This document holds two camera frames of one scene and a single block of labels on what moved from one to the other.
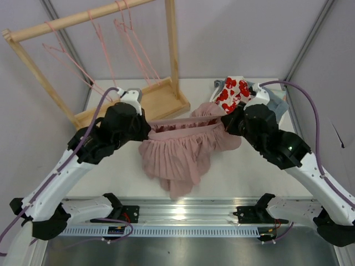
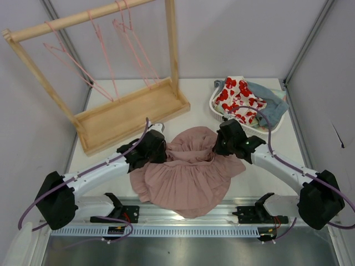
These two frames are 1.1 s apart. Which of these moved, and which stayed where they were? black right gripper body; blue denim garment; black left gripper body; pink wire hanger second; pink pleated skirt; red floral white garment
Moved: black left gripper body; black right gripper body; pink pleated skirt
Stayed: blue denim garment; pink wire hanger second; red floral white garment
